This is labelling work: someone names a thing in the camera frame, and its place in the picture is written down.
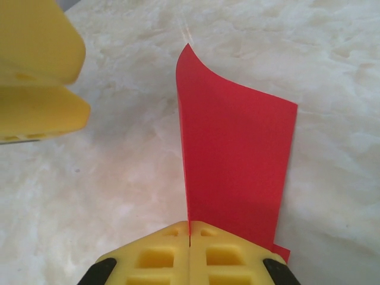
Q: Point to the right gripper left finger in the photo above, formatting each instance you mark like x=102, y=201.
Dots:
x=154, y=261

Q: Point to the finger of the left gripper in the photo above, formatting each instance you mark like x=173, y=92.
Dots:
x=38, y=41
x=41, y=112

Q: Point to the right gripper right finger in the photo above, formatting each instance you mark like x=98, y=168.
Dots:
x=225, y=261

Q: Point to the red square paper sheet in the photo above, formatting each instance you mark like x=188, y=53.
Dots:
x=237, y=148

